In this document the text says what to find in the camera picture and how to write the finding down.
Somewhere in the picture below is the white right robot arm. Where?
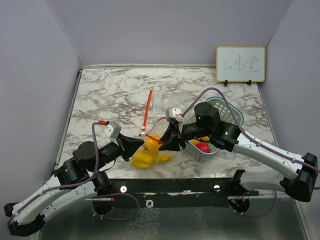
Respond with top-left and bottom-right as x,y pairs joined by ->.
159,102 -> 319,203

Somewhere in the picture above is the yellow toy bell pepper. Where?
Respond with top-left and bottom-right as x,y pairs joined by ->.
131,150 -> 154,169

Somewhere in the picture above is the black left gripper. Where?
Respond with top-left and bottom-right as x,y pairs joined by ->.
91,133 -> 145,173

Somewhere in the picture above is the clear orange-zip bag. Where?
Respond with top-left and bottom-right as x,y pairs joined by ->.
139,89 -> 196,137
131,117 -> 177,169

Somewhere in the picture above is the yellow toy lemon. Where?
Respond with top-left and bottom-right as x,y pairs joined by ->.
158,152 -> 176,163

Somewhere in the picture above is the pale green plastic basket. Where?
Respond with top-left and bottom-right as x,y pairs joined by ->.
184,96 -> 244,161

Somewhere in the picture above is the red toy fruit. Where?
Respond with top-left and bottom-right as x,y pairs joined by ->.
196,142 -> 211,154

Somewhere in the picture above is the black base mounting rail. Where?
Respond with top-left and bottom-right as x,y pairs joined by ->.
49,159 -> 263,218

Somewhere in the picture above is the yellow toy apple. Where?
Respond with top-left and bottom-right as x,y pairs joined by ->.
143,135 -> 161,153

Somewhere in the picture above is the small framed whiteboard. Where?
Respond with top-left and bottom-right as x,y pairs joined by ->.
216,45 -> 266,85

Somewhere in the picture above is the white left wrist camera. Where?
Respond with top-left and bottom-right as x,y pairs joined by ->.
102,121 -> 122,139

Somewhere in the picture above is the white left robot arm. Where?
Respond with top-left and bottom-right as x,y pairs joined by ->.
4,135 -> 144,237

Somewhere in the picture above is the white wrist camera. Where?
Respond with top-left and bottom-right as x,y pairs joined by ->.
102,121 -> 122,139
165,107 -> 184,124

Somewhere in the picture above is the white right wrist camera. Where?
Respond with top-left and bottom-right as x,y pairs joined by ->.
165,107 -> 184,124

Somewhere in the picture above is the orange-yellow toy bell pepper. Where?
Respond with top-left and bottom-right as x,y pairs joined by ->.
188,139 -> 200,146

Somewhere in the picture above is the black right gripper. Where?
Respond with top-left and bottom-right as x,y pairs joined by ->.
157,122 -> 212,152

